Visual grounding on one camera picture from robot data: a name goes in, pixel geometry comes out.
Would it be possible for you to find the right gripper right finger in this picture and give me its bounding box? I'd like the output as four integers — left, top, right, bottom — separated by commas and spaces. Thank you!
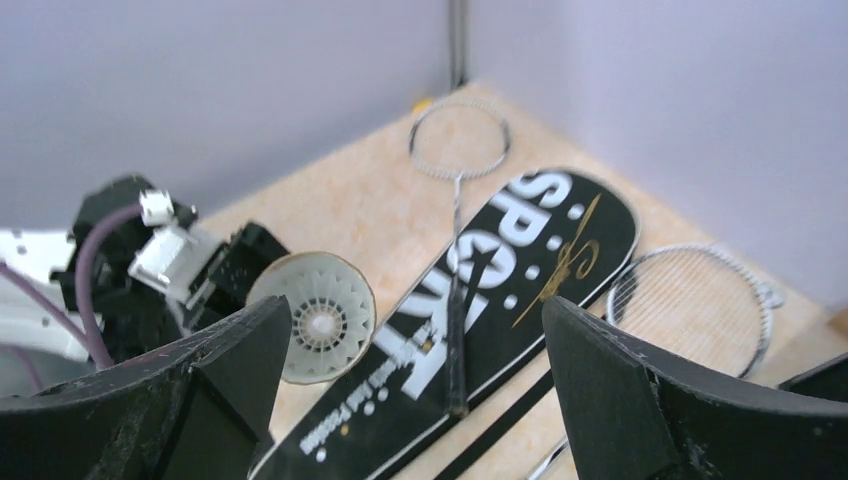
542, 297, 847, 479

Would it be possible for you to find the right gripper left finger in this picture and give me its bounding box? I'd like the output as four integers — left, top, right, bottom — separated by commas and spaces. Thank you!
1, 296, 292, 479

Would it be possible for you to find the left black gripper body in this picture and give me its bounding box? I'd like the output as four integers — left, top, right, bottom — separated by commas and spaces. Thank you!
179, 221, 289, 332

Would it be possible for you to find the shuttlecock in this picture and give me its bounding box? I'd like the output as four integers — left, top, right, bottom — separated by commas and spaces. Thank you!
261, 259, 374, 380

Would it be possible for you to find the white shuttlecock tube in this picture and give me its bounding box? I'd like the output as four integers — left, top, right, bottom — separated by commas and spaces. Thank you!
243, 250, 379, 387

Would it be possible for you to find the black racket bag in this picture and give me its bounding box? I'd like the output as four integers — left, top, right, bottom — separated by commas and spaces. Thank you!
259, 168, 640, 479

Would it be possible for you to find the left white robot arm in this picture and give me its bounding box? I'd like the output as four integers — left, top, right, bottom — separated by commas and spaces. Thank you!
1, 175, 286, 397

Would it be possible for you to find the right white badminton racket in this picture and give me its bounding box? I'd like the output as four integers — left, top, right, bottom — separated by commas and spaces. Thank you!
531, 244, 782, 479

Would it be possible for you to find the white badminton racket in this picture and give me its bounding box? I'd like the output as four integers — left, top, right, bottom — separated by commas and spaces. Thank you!
531, 244, 782, 479
408, 96, 512, 419

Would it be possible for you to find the left white badminton racket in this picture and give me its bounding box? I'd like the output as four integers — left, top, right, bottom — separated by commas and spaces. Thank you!
408, 96, 512, 419

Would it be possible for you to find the black poker chip case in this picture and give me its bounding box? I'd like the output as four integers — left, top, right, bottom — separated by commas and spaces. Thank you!
777, 353, 847, 403

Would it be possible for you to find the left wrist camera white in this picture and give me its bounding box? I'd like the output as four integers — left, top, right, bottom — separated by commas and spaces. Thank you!
128, 190, 219, 304

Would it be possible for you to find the black bag strap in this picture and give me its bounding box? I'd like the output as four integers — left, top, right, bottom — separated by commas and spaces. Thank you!
430, 370, 558, 480

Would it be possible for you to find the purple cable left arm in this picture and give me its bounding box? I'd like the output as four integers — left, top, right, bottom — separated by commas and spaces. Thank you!
0, 202, 144, 392

